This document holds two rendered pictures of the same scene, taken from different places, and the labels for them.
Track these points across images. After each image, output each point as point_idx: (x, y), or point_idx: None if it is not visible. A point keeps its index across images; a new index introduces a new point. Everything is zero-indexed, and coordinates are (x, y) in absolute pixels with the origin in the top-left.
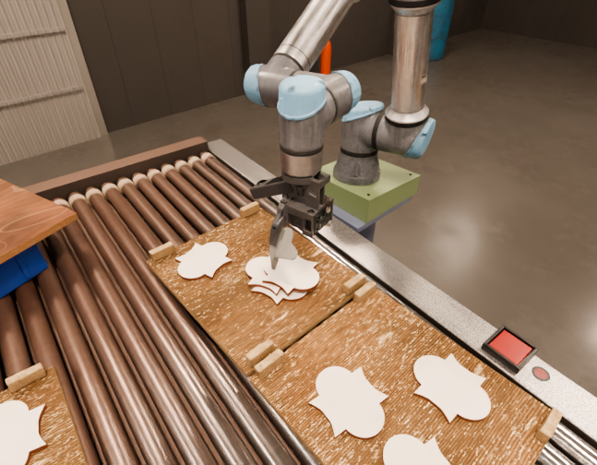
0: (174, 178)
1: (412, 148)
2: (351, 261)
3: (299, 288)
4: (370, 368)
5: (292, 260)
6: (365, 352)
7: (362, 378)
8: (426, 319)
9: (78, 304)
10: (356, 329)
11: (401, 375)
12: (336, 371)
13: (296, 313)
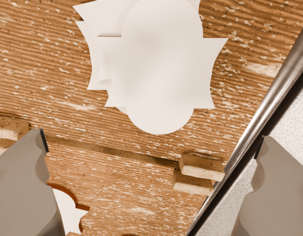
0: None
1: None
2: (277, 110)
3: (129, 116)
4: (98, 212)
5: (193, 59)
6: (111, 204)
7: (77, 216)
8: (206, 210)
9: None
10: (132, 188)
11: (111, 230)
12: (64, 198)
13: (101, 120)
